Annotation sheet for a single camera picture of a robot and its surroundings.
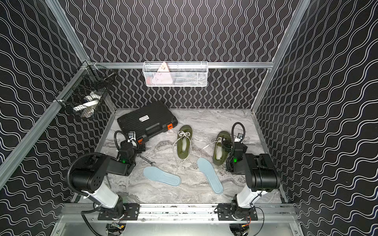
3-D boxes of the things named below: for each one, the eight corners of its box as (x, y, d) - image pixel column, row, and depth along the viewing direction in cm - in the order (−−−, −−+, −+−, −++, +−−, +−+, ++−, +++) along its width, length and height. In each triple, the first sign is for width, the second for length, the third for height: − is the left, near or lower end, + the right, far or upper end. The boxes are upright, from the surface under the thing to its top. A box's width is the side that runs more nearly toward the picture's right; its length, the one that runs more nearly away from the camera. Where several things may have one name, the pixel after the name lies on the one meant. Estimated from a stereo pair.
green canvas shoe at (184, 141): (175, 158, 95) (174, 152, 89) (180, 127, 111) (180, 121, 105) (188, 159, 95) (188, 153, 89) (192, 128, 110) (192, 122, 104)
